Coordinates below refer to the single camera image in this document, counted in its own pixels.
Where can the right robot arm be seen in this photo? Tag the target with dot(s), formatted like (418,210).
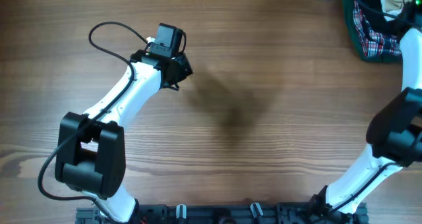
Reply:
(393,141)

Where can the red plaid shirt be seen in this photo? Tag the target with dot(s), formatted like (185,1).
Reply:
(377,37)

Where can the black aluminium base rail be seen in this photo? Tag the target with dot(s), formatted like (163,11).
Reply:
(281,213)

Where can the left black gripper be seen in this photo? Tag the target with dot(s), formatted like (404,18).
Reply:
(186,68)

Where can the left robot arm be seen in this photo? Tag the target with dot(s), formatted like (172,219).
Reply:
(90,155)

